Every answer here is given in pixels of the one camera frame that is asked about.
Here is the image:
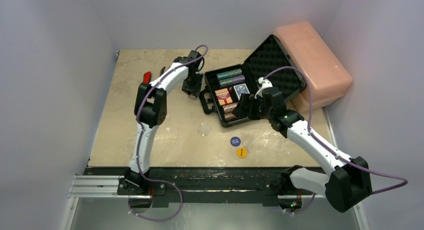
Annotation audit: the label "brown poker chip stack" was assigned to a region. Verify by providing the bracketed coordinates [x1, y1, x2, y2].
[224, 113, 237, 122]

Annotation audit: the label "red playing card deck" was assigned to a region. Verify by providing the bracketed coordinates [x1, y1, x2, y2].
[214, 87, 233, 106]

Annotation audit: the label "orange poker chip row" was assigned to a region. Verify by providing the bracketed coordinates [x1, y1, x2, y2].
[222, 102, 238, 114]

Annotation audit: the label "black grey pliers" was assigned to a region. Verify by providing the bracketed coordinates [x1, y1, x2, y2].
[159, 66, 166, 76]

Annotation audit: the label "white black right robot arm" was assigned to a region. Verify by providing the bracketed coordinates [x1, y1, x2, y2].
[232, 87, 373, 213]

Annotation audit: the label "clear round dealer button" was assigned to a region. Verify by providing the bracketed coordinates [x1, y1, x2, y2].
[197, 123, 211, 136]

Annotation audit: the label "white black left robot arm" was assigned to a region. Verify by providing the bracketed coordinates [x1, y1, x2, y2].
[122, 50, 205, 195]

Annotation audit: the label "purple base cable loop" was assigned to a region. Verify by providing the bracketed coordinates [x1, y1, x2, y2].
[127, 178, 184, 223]

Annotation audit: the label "yellow big blind button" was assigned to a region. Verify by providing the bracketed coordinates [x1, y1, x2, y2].
[236, 147, 248, 159]

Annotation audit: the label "black foam-lined poker case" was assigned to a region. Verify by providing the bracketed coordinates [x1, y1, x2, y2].
[199, 34, 306, 128]

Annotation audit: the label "purple poker chip row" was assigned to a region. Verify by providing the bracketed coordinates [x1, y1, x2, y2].
[218, 75, 246, 88]

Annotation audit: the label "pink translucent plastic box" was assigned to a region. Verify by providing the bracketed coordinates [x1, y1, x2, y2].
[273, 21, 353, 113]

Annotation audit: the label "black metal base frame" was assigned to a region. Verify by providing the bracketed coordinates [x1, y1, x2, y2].
[70, 167, 314, 210]

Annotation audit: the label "blue playing card deck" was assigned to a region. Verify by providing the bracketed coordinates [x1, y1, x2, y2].
[233, 83, 250, 100]

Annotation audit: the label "green poker chip row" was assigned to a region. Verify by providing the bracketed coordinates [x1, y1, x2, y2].
[216, 68, 243, 81]

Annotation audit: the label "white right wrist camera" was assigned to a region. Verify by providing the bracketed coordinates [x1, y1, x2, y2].
[254, 77, 273, 99]

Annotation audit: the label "blue small blind button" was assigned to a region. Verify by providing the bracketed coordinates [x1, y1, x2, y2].
[230, 136, 242, 147]

